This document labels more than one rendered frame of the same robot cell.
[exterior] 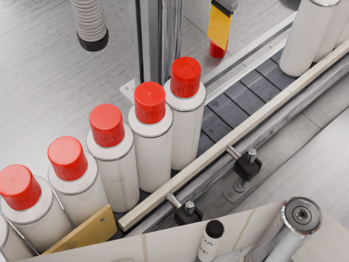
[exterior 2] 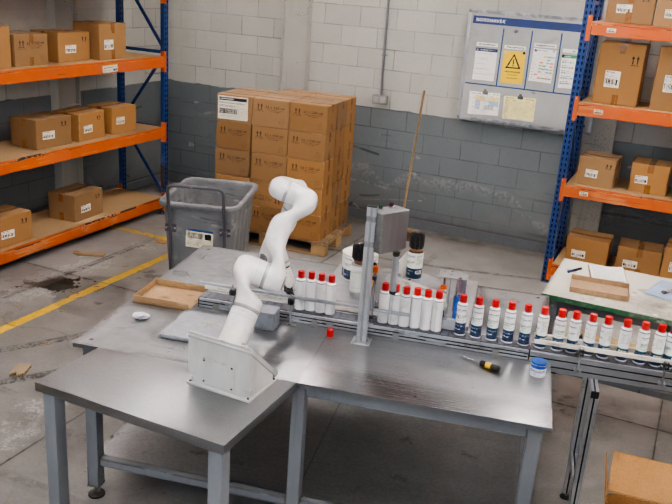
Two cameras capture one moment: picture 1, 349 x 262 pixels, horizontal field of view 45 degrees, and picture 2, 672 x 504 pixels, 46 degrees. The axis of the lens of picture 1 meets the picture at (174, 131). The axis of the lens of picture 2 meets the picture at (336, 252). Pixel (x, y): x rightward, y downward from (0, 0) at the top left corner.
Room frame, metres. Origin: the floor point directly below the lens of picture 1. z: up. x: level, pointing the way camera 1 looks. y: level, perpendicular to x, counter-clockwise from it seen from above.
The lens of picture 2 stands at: (2.49, 2.85, 2.45)
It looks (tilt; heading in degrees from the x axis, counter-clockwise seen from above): 19 degrees down; 237
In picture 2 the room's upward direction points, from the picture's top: 4 degrees clockwise
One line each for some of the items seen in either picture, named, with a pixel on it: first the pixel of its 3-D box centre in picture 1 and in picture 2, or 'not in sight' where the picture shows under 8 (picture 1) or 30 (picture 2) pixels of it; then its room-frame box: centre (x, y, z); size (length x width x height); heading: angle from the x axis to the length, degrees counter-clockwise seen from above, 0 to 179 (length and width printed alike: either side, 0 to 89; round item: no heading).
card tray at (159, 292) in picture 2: not in sight; (171, 293); (1.07, -0.81, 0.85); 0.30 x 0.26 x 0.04; 134
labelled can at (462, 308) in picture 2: not in sight; (461, 314); (0.04, 0.26, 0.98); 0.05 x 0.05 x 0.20
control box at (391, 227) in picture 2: not in sight; (387, 229); (0.36, 0.05, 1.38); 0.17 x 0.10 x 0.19; 9
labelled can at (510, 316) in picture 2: not in sight; (509, 322); (-0.12, 0.42, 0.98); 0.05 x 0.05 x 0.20
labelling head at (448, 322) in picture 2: not in sight; (450, 300); (0.02, 0.15, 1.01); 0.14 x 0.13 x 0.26; 134
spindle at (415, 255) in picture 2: not in sight; (415, 256); (-0.18, -0.38, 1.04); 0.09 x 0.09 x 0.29
